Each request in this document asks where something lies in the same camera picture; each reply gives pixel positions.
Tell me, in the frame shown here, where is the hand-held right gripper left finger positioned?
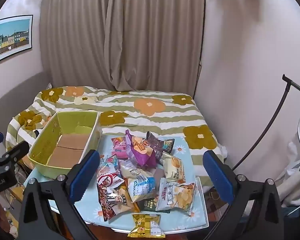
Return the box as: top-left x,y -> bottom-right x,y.
19,149 -> 100,240

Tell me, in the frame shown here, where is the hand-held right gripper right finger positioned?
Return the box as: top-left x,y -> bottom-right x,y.
190,150 -> 283,240

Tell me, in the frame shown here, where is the red white shrimp chip packet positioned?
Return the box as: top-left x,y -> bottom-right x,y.
97,154 -> 125,193

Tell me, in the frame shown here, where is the yellow cardboard box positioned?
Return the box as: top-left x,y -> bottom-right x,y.
27,111 -> 102,179

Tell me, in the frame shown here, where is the purple snack packet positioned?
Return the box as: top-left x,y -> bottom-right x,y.
125,129 -> 157,170

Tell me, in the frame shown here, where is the brown red snack packet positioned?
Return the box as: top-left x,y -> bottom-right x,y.
97,184 -> 121,222

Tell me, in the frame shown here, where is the pile of snack packets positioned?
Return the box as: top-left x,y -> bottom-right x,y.
85,177 -> 210,233

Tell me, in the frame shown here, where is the pink striped snack packet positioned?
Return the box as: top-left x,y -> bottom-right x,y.
111,137 -> 131,159

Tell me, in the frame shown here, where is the cream potato chip packet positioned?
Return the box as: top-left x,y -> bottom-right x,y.
162,152 -> 186,184

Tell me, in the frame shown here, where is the orange cream snack packet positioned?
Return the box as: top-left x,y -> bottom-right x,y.
114,186 -> 140,215

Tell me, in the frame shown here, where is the white red-label chip packet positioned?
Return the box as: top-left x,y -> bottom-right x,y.
155,177 -> 197,217

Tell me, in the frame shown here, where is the white blue snack packet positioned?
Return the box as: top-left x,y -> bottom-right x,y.
119,159 -> 156,203

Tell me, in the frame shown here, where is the dark brown snack packet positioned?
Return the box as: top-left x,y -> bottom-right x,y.
146,131 -> 175,166

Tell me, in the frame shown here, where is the dark green snack packet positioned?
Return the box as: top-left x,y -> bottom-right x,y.
137,196 -> 171,214

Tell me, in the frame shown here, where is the yellow gold snack packet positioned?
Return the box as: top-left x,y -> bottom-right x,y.
127,213 -> 165,239

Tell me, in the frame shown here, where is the green striped floral blanket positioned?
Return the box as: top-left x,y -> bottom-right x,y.
5,86 -> 224,188

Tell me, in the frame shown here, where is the black curved lamp stand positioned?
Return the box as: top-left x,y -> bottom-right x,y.
232,74 -> 300,171

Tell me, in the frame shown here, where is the beige curtain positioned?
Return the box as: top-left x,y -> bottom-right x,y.
40,0 -> 206,92

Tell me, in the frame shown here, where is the framed wall poster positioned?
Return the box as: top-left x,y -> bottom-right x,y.
0,14 -> 33,67

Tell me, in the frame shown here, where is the black cable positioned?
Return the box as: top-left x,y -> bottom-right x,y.
193,0 -> 206,99

